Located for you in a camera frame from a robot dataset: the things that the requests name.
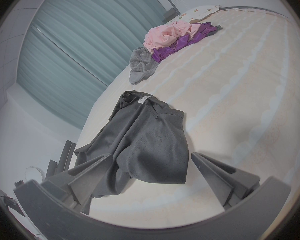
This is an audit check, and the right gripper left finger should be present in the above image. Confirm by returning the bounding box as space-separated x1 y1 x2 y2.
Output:
41 153 114 215

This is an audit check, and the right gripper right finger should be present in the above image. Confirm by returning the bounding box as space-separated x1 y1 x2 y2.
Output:
191 152 261 208

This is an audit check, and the black T-shirt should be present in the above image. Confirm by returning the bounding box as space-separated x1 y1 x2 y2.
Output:
74 91 190 216

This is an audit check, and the black chest of drawers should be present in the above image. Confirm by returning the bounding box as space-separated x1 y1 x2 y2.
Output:
45 140 77 181

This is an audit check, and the round mirror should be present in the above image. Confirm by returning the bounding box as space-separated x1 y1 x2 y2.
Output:
24 166 44 182

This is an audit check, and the bed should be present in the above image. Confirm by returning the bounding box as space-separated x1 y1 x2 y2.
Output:
75 0 300 226

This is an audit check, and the blue-green curtain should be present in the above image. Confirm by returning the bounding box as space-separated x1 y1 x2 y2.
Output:
16 25 109 130
32 0 177 87

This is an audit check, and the purple garment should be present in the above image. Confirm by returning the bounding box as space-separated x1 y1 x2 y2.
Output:
152 22 219 63

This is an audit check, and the dark grey garment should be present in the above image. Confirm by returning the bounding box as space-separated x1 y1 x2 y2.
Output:
206 25 224 38

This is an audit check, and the pink garment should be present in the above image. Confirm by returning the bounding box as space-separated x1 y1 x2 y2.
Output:
143 20 202 55

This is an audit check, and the white printed pillow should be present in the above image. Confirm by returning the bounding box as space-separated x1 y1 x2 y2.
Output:
164 5 221 26

